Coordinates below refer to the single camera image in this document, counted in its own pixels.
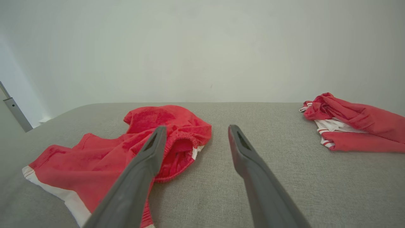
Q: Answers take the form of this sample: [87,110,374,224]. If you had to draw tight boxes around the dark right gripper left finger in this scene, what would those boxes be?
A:
[83,126,167,228]

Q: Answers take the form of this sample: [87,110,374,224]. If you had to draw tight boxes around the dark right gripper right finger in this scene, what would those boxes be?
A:
[228,124,312,228]

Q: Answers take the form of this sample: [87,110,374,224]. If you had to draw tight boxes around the red shorts with white trim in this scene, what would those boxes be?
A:
[22,105,212,228]

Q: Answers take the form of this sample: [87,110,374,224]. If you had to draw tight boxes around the red Bulls basketball jersey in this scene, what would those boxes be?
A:
[299,92,405,153]

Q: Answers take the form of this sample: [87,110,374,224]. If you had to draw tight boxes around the grey fabric sofa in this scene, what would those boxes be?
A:
[0,102,405,228]

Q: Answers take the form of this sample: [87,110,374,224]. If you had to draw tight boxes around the grey metal frame leg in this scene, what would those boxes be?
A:
[0,81,33,133]

